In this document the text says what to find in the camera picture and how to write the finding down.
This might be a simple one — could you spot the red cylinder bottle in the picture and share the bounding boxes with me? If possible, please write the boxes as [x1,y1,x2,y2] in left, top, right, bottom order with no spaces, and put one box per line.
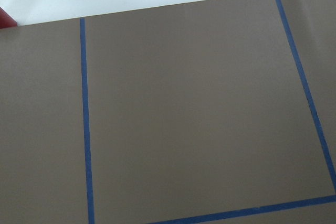
[0,8,18,29]

